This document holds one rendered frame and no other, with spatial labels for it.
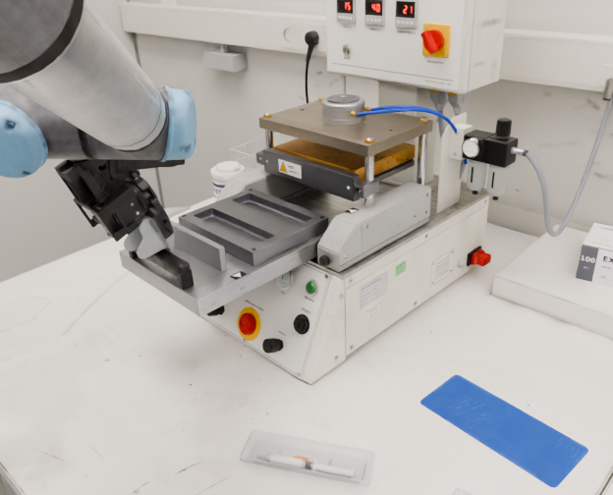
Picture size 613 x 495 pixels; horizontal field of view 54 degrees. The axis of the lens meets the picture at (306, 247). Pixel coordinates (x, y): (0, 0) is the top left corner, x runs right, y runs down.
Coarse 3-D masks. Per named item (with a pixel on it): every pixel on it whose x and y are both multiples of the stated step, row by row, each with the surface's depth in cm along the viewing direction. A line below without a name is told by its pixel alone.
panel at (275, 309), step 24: (264, 288) 106; (240, 312) 110; (264, 312) 106; (288, 312) 102; (312, 312) 99; (240, 336) 110; (264, 336) 106; (288, 336) 102; (312, 336) 98; (288, 360) 102
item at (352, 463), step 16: (256, 432) 87; (256, 448) 84; (272, 448) 84; (288, 448) 84; (304, 448) 84; (320, 448) 84; (336, 448) 84; (352, 448) 84; (288, 464) 82; (304, 464) 82; (320, 464) 82; (336, 464) 81; (352, 464) 81; (368, 464) 81
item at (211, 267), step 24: (192, 240) 93; (312, 240) 98; (144, 264) 93; (192, 264) 92; (216, 264) 90; (240, 264) 91; (264, 264) 91; (288, 264) 94; (168, 288) 88; (192, 288) 86; (216, 288) 86; (240, 288) 88
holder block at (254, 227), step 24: (240, 192) 110; (192, 216) 102; (216, 216) 105; (240, 216) 101; (264, 216) 100; (288, 216) 104; (312, 216) 100; (216, 240) 96; (240, 240) 93; (264, 240) 96; (288, 240) 94
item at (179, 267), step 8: (136, 256) 94; (152, 256) 88; (160, 256) 87; (168, 256) 86; (176, 256) 86; (160, 264) 87; (168, 264) 86; (176, 264) 84; (184, 264) 84; (176, 272) 85; (184, 272) 84; (192, 272) 85; (184, 280) 85; (192, 280) 86; (184, 288) 85
